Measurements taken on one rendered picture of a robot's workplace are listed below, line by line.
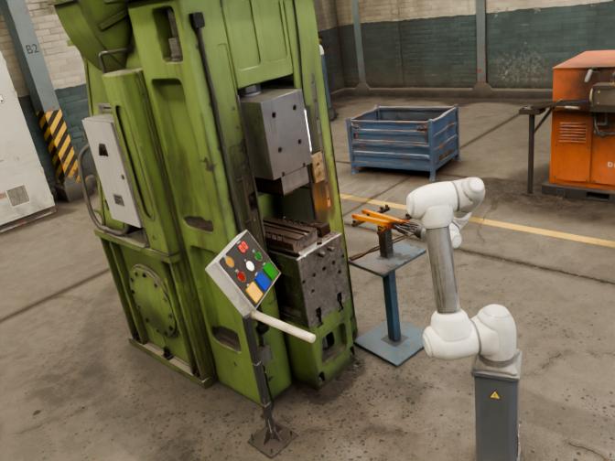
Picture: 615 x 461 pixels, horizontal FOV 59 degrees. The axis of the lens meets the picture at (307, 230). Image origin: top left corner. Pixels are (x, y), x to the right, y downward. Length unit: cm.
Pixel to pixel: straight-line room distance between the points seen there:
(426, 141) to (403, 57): 513
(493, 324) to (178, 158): 179
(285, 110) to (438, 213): 100
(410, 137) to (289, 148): 384
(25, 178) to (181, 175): 495
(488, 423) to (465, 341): 49
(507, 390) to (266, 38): 203
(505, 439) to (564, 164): 367
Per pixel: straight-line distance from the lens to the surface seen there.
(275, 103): 278
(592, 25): 989
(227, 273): 243
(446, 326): 239
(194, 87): 266
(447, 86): 1106
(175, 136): 301
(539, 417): 328
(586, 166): 590
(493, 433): 280
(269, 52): 296
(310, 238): 307
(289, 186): 289
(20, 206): 789
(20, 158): 782
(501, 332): 246
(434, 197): 228
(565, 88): 579
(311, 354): 329
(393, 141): 670
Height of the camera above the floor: 221
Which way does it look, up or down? 23 degrees down
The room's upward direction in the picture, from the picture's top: 9 degrees counter-clockwise
